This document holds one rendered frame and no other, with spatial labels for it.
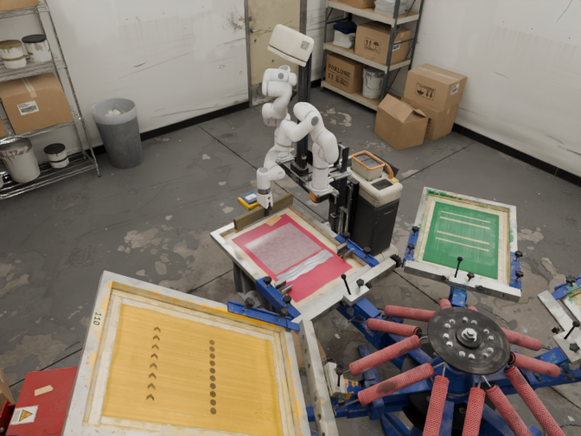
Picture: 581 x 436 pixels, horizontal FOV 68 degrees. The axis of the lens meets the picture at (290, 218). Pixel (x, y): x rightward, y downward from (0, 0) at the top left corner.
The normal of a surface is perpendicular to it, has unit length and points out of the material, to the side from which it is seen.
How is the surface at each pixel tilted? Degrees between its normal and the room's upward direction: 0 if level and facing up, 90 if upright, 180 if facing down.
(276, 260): 0
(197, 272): 0
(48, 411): 0
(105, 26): 90
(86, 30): 90
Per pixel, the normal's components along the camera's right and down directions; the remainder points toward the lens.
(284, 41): -0.74, -0.05
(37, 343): 0.01, -0.78
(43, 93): 0.59, 0.48
